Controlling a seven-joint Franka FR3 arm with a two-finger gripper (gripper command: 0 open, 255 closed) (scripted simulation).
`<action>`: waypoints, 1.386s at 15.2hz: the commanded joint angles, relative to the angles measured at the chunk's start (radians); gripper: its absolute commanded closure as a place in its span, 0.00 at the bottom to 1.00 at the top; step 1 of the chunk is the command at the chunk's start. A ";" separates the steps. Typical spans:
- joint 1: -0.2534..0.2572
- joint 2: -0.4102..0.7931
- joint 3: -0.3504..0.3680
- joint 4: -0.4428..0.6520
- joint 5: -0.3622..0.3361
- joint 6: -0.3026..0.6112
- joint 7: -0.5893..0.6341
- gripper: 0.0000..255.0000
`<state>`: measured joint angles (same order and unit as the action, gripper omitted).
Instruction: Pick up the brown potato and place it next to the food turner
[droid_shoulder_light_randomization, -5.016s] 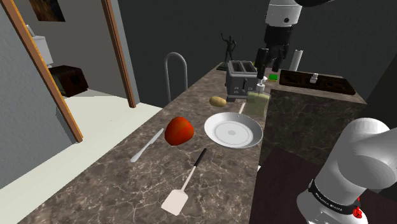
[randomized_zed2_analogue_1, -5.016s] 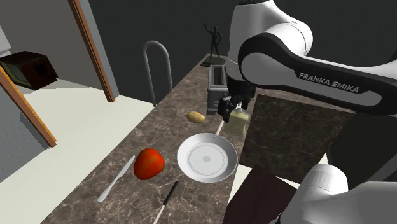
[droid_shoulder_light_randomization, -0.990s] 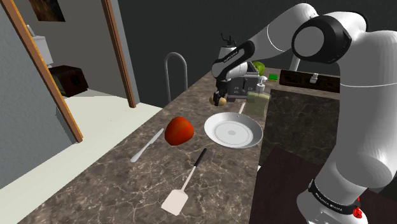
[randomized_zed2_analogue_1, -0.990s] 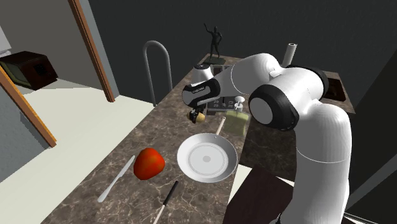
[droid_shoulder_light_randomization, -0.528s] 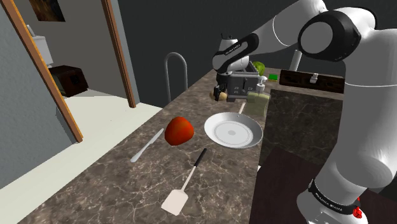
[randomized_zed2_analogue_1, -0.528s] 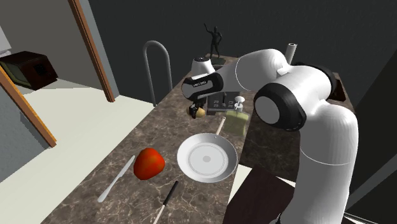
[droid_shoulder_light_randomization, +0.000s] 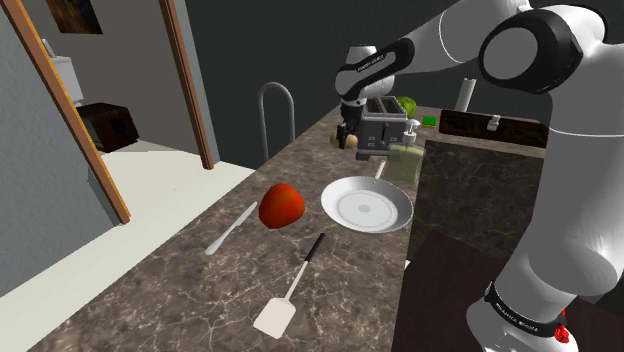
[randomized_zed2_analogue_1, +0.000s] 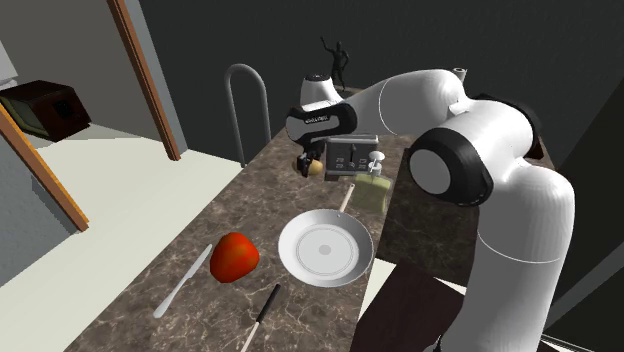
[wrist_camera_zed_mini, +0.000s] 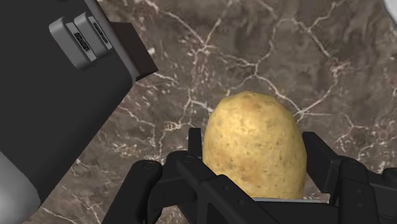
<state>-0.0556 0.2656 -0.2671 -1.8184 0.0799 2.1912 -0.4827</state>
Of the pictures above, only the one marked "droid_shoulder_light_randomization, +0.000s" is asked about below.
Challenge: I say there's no brown potato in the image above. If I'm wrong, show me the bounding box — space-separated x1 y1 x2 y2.
329 131 360 150

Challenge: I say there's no grey toaster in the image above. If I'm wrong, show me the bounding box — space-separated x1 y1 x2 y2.
355 95 409 163

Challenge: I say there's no green lettuce head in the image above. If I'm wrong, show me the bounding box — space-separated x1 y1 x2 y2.
396 95 418 121

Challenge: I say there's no green soap dispenser bottle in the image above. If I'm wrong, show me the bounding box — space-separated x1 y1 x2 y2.
386 118 426 186

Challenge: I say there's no grey arched chair back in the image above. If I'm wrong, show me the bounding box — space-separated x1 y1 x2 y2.
257 81 297 164

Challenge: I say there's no silver frying pan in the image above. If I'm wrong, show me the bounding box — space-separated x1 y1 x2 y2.
320 160 415 235

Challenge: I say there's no red tomato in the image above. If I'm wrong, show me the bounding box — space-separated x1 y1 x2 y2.
258 183 307 231

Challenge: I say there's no white paper towel roll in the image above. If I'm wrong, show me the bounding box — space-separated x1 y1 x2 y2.
454 76 477 113

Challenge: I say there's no silver table knife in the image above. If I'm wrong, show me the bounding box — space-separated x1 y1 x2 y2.
204 200 259 257

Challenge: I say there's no dark sink with faucet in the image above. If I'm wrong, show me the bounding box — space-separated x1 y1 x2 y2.
438 108 551 150

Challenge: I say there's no dark robot stand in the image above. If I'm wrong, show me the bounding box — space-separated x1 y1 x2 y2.
391 228 624 352

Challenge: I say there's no dark brown box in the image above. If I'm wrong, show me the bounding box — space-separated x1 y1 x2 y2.
76 101 141 154

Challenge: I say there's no white toilet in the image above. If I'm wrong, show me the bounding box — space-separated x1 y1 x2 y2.
40 38 85 107

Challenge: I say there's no white spatula with black handle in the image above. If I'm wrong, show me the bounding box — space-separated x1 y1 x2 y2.
252 232 327 340

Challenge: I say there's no wooden door frame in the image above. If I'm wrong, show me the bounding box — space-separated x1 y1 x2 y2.
0 0 216 226

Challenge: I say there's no dark wall picture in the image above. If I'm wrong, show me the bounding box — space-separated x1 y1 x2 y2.
45 0 104 36

